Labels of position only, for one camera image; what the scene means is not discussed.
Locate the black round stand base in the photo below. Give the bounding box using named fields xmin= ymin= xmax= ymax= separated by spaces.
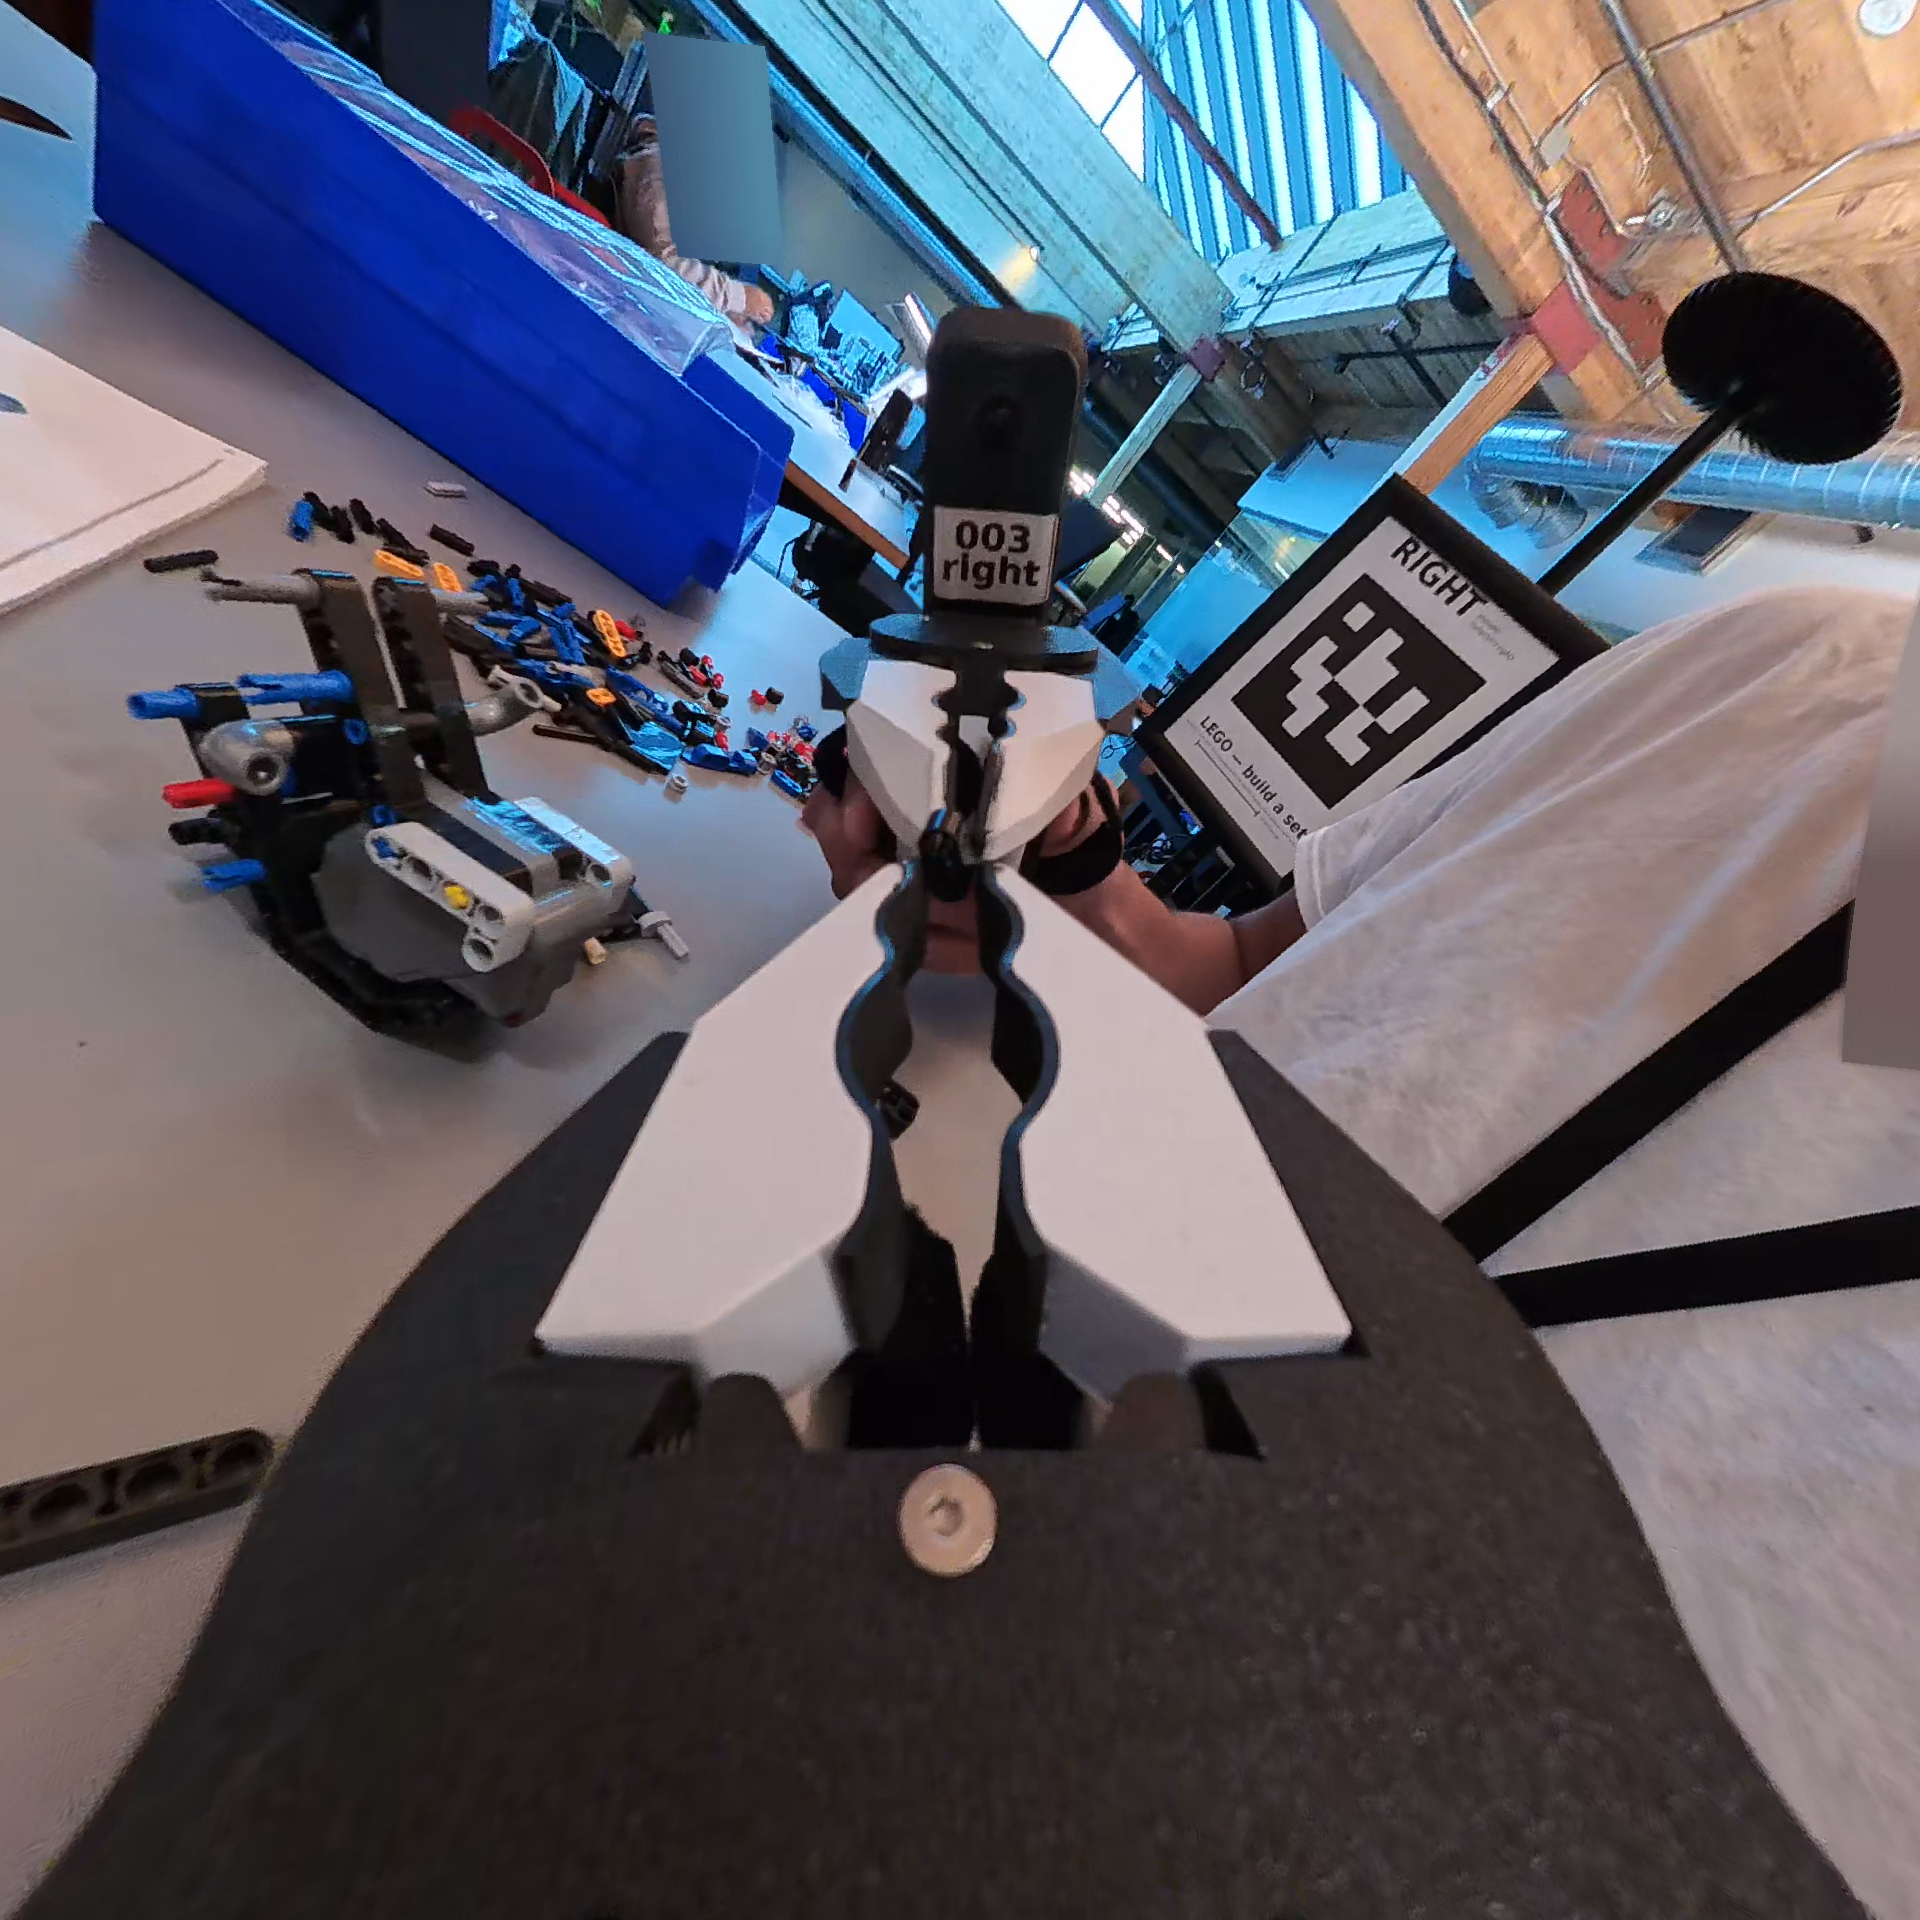
xmin=1536 ymin=273 xmax=1906 ymax=597

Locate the silver ventilation duct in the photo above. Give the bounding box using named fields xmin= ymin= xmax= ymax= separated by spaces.
xmin=1466 ymin=417 xmax=1920 ymax=553

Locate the open instruction booklet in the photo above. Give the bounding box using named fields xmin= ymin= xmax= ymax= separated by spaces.
xmin=0 ymin=326 xmax=271 ymax=619

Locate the person's right hand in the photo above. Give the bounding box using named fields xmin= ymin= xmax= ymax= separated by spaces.
xmin=802 ymin=781 xmax=1192 ymax=1004

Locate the partly built lego model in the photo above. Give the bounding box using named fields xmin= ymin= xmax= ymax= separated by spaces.
xmin=126 ymin=566 xmax=639 ymax=1037

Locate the blue plastic bin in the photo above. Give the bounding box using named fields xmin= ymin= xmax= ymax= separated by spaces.
xmin=89 ymin=0 xmax=798 ymax=613

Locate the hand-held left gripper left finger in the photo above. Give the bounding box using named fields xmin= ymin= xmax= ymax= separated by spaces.
xmin=535 ymin=864 xmax=976 ymax=1450

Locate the framed marker sign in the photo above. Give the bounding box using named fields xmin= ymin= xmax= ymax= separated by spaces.
xmin=1135 ymin=474 xmax=1616 ymax=893

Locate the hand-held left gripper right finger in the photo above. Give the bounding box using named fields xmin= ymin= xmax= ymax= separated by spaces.
xmin=965 ymin=867 xmax=1356 ymax=1450

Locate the clear plastic bag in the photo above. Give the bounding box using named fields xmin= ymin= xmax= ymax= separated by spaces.
xmin=225 ymin=0 xmax=739 ymax=381

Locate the pile of small lego pins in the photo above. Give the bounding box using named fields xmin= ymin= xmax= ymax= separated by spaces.
xmin=142 ymin=481 xmax=822 ymax=804

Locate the black lego beam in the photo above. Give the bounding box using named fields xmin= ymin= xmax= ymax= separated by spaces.
xmin=0 ymin=1430 xmax=278 ymax=1577

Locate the black chest strap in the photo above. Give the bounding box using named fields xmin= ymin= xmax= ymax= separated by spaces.
xmin=1442 ymin=907 xmax=1920 ymax=1330

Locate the person's right forearm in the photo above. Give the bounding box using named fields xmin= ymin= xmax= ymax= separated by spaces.
xmin=1153 ymin=887 xmax=1311 ymax=1021

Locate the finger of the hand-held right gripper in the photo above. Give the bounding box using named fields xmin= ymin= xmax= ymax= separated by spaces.
xmin=843 ymin=663 xmax=968 ymax=870
xmin=965 ymin=677 xmax=1106 ymax=870

